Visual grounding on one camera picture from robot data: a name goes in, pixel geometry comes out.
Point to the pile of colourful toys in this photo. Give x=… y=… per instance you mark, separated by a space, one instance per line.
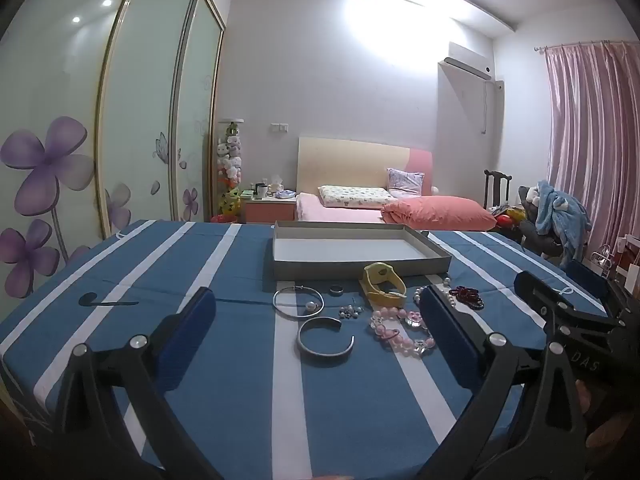
x=507 y=217

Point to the yellow watch band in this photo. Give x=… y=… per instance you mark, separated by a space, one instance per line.
x=380 y=297

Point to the white air conditioner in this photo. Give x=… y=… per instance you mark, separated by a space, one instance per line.
x=467 y=60

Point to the beige and pink headboard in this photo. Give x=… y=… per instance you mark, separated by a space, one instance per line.
x=350 y=165

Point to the pink and beige nightstand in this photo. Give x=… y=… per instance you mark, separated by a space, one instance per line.
x=270 y=210

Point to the bed with pink sheet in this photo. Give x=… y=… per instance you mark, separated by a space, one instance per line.
x=335 y=214

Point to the silver cuff bangle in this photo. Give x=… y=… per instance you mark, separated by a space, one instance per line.
x=320 y=357

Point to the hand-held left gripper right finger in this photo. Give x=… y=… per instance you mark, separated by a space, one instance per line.
x=442 y=330

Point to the cluster of pearl earrings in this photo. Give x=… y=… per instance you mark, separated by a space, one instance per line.
x=350 y=311

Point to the grey padded chair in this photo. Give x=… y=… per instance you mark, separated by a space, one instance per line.
x=530 y=235

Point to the white shelf unit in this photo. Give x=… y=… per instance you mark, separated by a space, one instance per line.
x=625 y=255

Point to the white pipe cover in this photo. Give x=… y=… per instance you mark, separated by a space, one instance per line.
x=492 y=105

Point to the wardrobe with purple flower doors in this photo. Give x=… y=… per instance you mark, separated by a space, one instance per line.
x=150 y=110

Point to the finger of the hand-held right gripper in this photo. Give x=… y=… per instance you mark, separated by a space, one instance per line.
x=540 y=292
x=585 y=280

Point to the curtain rod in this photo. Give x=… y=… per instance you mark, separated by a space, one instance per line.
x=575 y=45

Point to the grey cardboard tray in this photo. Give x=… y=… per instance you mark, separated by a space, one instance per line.
x=345 y=255

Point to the dark wooden chair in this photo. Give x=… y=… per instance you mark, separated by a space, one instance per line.
x=497 y=190

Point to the person's right hand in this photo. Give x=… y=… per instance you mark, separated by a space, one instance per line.
x=610 y=410

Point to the folded salmon pink quilt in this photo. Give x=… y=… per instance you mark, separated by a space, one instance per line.
x=440 y=212

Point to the blue white striped tablecloth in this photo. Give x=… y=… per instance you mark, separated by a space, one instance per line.
x=200 y=260

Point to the thin silver bangle with pearl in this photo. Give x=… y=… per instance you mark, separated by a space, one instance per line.
x=311 y=306

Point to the light blue fleece garment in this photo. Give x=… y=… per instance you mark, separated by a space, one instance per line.
x=560 y=215

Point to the tissue box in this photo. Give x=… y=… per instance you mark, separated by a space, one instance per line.
x=277 y=186

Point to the white patterned pillow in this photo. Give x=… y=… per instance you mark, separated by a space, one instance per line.
x=355 y=196

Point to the clear column of plush toys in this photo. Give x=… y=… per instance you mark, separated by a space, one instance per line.
x=231 y=160

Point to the lilac patterned pillow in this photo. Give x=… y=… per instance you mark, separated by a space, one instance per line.
x=405 y=182

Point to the bin with red bag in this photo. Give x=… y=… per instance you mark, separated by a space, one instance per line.
x=219 y=219

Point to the white wall switch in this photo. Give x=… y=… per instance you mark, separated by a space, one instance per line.
x=279 y=128

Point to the pink curtain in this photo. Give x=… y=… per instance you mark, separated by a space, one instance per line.
x=595 y=150

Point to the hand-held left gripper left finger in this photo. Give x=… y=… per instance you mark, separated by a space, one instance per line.
x=192 y=330

